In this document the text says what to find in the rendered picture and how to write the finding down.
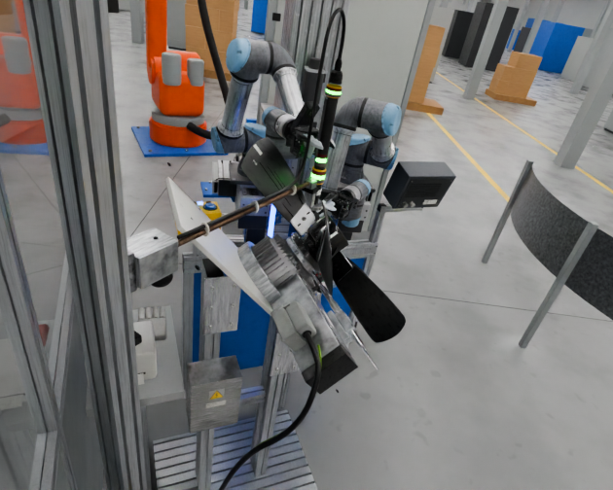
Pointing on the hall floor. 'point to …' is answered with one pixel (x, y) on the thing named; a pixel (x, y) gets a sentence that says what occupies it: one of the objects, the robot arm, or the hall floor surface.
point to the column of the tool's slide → (91, 215)
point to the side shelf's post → (146, 446)
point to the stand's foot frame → (277, 468)
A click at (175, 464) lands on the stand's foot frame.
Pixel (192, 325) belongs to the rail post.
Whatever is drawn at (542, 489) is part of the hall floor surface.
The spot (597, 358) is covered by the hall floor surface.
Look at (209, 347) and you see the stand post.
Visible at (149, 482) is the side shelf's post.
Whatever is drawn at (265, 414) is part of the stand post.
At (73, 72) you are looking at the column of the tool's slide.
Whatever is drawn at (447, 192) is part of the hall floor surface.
